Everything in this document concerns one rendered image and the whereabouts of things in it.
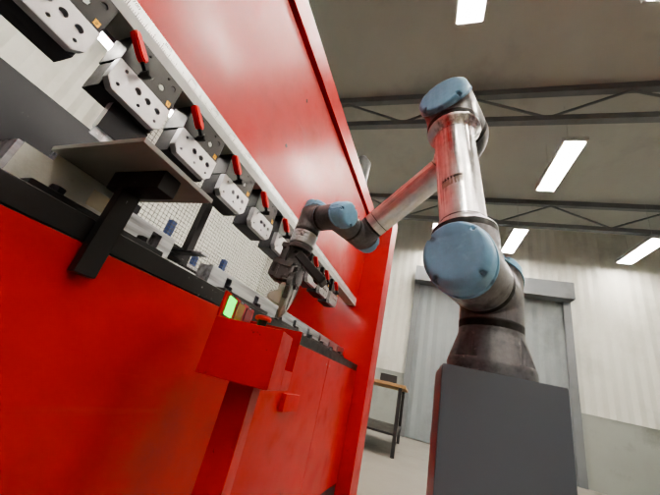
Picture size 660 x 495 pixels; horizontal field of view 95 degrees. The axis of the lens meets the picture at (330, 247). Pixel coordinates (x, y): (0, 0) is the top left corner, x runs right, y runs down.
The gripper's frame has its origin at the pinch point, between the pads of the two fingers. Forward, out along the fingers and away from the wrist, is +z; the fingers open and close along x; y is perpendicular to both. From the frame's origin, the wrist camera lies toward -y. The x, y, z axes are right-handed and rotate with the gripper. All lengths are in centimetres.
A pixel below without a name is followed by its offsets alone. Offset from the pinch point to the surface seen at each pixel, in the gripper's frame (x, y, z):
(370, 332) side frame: -175, -21, -31
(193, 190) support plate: 32.2, 17.0, -13.7
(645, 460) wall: -655, -564, -34
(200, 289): 5.5, 22.2, 1.2
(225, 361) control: 15.3, 3.1, 15.0
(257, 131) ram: -4, 37, -64
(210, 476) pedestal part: 8.4, -0.8, 36.0
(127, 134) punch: 30, 44, -26
